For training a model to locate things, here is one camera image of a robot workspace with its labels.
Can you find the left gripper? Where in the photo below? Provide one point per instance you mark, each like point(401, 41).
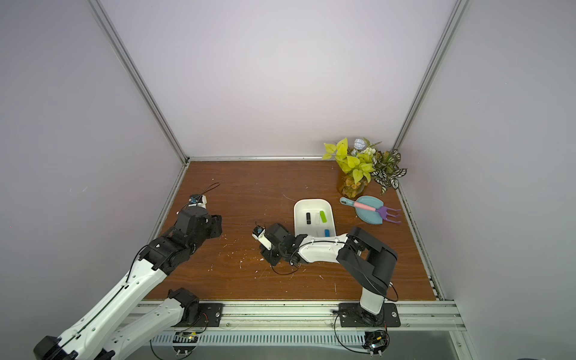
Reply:
point(216, 224)

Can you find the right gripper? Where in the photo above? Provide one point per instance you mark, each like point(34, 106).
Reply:
point(274, 249)

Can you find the white storage box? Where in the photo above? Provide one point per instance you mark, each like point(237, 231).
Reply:
point(314, 217)

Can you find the green usb flash drive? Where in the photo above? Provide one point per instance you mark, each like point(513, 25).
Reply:
point(323, 217)

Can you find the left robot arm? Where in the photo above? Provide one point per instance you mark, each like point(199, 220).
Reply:
point(100, 335)

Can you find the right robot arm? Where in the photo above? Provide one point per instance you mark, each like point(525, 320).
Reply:
point(370, 261)

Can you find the teal dustpan plate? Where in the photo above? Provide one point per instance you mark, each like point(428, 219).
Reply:
point(368, 216)

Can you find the purple toy fork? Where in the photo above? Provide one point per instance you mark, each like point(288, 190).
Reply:
point(390, 215)

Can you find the potted green plant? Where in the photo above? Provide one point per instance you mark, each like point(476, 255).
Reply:
point(362, 163)

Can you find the left connector board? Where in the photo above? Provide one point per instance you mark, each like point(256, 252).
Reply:
point(184, 343)

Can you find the connector board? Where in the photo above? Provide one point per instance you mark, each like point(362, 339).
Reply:
point(376, 342)
point(184, 343)

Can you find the right connector board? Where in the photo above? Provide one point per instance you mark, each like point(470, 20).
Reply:
point(376, 342)

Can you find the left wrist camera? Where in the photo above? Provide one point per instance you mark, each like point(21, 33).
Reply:
point(197, 200)

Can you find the pink teal handled brush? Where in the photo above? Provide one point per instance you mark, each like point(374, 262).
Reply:
point(358, 205)

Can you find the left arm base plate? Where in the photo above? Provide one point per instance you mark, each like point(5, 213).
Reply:
point(204, 314)

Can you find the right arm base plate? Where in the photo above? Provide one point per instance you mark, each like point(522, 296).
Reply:
point(353, 315)

